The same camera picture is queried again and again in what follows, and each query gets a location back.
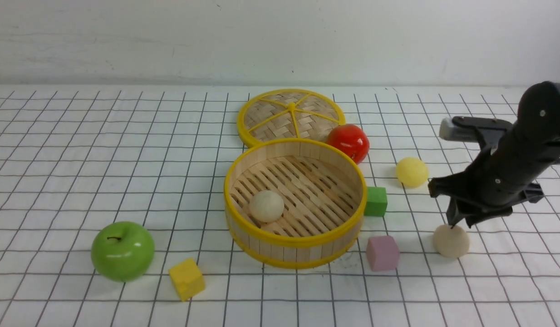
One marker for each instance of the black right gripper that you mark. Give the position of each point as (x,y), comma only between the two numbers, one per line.
(501,176)

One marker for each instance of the beige bun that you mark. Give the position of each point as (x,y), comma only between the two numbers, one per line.
(451,241)
(266,206)

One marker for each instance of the beige bun front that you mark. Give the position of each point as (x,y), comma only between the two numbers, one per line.
(266,206)

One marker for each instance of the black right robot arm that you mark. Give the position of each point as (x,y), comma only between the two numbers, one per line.
(538,112)

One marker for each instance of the bamboo steamer tray yellow rim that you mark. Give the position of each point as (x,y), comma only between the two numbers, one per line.
(323,197)

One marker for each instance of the woven bamboo steamer lid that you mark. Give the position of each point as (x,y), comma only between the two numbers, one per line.
(287,114)

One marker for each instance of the yellow round bun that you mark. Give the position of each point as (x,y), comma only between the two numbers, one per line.
(412,172)

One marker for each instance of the green foam cube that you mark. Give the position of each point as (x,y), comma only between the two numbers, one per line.
(377,202)

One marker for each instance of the pink foam cube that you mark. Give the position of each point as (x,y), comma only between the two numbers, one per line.
(382,253)

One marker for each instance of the red tomato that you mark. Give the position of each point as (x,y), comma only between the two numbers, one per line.
(351,140)

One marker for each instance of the yellow foam cube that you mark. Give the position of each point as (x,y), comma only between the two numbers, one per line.
(187,279)

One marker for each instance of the green apple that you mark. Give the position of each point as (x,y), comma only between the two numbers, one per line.
(122,251)

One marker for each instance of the white grid tablecloth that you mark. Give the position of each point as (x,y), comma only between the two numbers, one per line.
(75,159)

